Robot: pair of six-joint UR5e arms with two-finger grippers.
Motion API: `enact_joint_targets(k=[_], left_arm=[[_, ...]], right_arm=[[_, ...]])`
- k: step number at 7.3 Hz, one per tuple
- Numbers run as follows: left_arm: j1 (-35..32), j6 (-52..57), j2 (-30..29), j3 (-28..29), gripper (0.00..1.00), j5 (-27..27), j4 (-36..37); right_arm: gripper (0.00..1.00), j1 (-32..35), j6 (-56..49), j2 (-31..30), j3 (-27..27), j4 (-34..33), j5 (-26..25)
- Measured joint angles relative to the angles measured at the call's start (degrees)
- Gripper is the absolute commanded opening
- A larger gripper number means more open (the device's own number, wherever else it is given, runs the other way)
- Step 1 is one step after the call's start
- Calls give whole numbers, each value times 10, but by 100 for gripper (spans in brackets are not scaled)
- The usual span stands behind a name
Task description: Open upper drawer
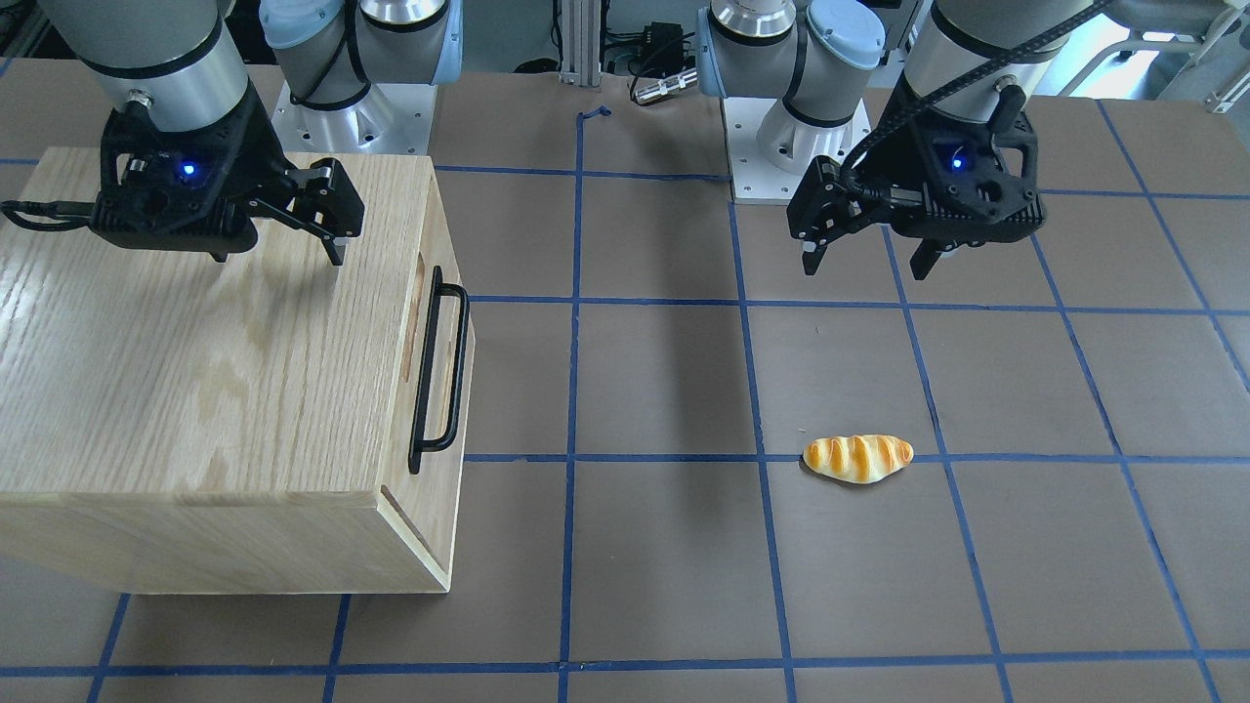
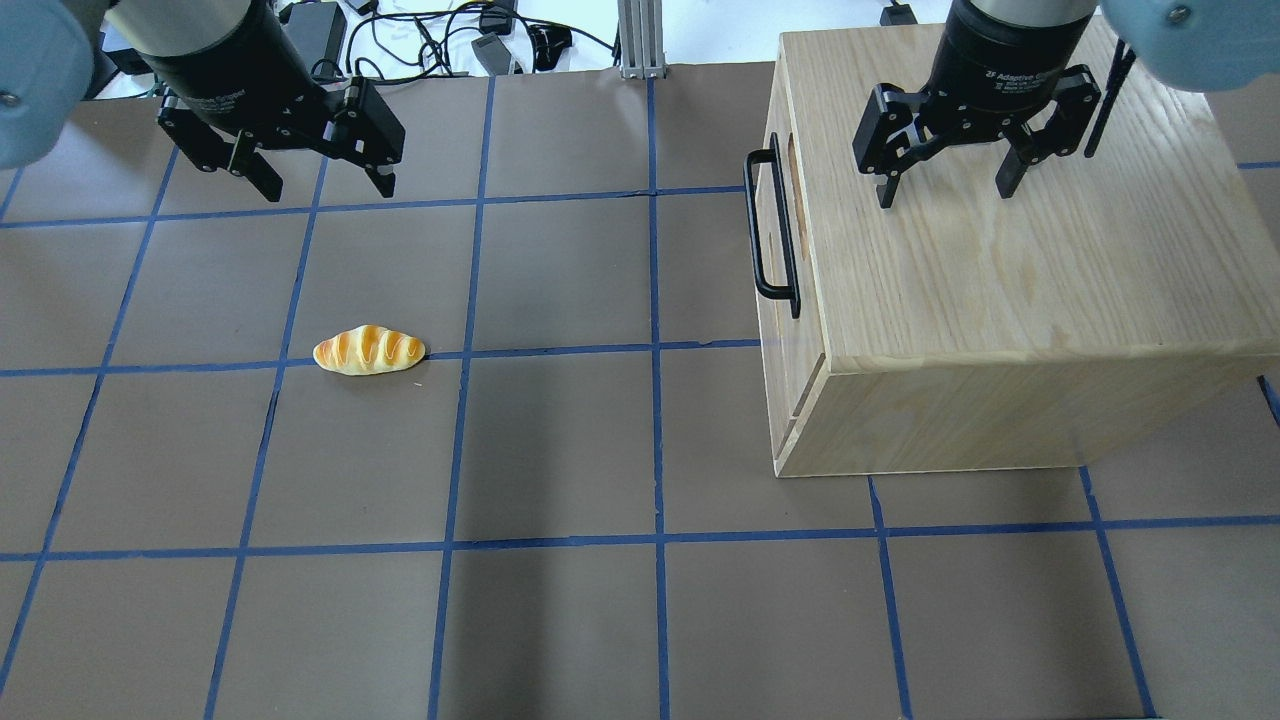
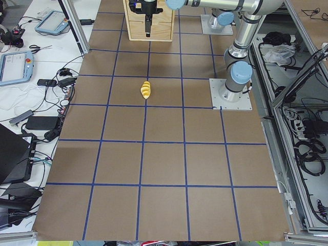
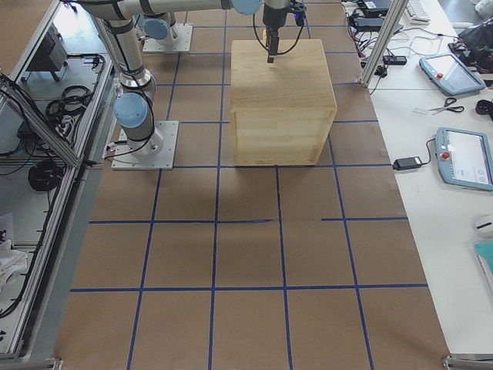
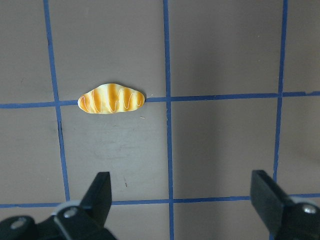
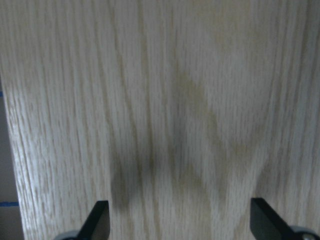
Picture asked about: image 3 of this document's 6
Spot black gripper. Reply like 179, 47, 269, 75
129, 0, 163, 37

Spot wooden drawer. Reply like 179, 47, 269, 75
128, 8, 173, 23

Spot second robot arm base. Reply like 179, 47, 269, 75
209, 8, 234, 30

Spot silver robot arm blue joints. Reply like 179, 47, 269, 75
166, 0, 282, 93

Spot wooden drawer cabinet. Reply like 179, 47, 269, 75
123, 1, 175, 42

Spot yellow croissant toy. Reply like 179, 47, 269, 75
140, 81, 151, 99

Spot far teach pendant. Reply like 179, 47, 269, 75
34, 10, 69, 35

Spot teach pendant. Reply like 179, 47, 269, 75
34, 10, 69, 35
1, 51, 34, 86

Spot scissors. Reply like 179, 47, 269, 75
29, 45, 52, 54

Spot black small device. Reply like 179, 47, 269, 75
37, 79, 57, 87

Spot black cloth bundle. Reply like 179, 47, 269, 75
262, 32, 291, 46

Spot white crumpled cloth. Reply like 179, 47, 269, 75
263, 45, 296, 66

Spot near teach pendant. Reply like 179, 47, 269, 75
1, 51, 34, 86

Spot black power adapter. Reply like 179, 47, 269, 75
25, 116, 58, 130

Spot black laptop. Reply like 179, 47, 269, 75
1, 125, 36, 185

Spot aluminium frame post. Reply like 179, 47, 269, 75
58, 0, 90, 57

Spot coiled black cables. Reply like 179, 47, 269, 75
293, 139, 325, 177

